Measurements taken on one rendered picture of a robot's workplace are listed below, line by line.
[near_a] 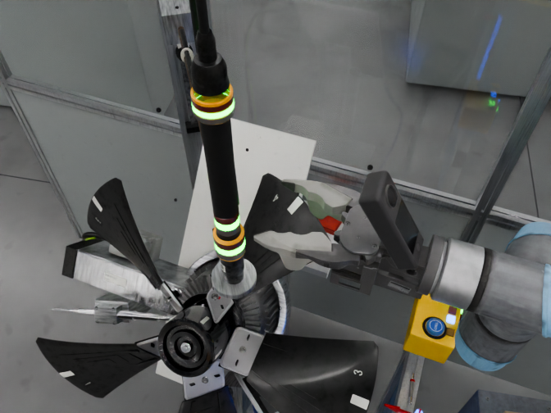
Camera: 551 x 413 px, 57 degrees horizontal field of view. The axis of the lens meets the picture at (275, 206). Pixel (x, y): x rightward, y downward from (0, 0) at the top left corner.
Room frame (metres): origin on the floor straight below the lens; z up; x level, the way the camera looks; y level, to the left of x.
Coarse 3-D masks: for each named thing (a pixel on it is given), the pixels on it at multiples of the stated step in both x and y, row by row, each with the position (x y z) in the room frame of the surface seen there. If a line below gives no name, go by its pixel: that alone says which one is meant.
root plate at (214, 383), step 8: (216, 368) 0.41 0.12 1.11; (200, 376) 0.39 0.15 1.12; (208, 376) 0.39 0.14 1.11; (184, 384) 0.37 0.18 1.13; (200, 384) 0.38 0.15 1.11; (208, 384) 0.38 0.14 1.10; (216, 384) 0.38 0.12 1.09; (224, 384) 0.39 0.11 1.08; (184, 392) 0.36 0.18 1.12; (192, 392) 0.36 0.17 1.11; (200, 392) 0.36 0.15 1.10; (208, 392) 0.37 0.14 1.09
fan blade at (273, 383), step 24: (288, 336) 0.44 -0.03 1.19; (264, 360) 0.39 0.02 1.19; (288, 360) 0.39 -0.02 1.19; (312, 360) 0.39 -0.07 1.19; (336, 360) 0.39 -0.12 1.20; (360, 360) 0.39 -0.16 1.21; (264, 384) 0.35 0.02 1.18; (288, 384) 0.35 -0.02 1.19; (312, 384) 0.35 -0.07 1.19; (336, 384) 0.35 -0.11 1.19; (360, 384) 0.34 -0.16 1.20; (288, 408) 0.31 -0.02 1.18; (312, 408) 0.31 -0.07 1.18; (336, 408) 0.31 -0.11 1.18; (360, 408) 0.30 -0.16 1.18
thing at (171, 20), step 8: (160, 0) 1.03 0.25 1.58; (168, 0) 1.03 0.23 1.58; (176, 0) 1.03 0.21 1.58; (184, 0) 1.03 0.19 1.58; (160, 8) 1.00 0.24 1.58; (168, 8) 1.00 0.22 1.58; (176, 8) 1.00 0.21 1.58; (184, 8) 1.00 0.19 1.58; (168, 16) 0.97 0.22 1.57; (176, 16) 0.97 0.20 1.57; (184, 16) 0.98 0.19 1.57; (168, 24) 0.97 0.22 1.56; (176, 24) 0.97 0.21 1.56; (184, 24) 0.98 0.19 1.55; (192, 24) 0.98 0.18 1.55; (168, 32) 0.97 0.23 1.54; (176, 32) 0.97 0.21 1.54; (192, 32) 0.98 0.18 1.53; (168, 40) 0.97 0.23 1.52; (176, 40) 0.97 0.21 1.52; (192, 40) 0.98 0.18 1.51
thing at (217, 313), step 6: (210, 294) 0.52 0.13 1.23; (210, 300) 0.50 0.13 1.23; (216, 300) 0.49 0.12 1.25; (222, 300) 0.48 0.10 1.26; (228, 300) 0.48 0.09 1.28; (210, 306) 0.49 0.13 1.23; (216, 306) 0.48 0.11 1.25; (228, 306) 0.46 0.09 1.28; (216, 312) 0.46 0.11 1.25; (222, 312) 0.46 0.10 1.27; (216, 318) 0.45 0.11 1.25
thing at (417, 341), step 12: (420, 300) 0.59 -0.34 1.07; (432, 300) 0.59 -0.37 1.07; (420, 312) 0.56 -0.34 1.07; (432, 312) 0.56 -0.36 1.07; (444, 312) 0.56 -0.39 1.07; (408, 324) 0.56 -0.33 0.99; (420, 324) 0.53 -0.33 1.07; (444, 324) 0.53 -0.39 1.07; (456, 324) 0.53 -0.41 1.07; (408, 336) 0.51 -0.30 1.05; (420, 336) 0.50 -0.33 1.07; (432, 336) 0.50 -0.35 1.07; (444, 336) 0.50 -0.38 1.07; (408, 348) 0.50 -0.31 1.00; (420, 348) 0.49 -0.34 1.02; (432, 348) 0.48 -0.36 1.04; (444, 348) 0.47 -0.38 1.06; (444, 360) 0.47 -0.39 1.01
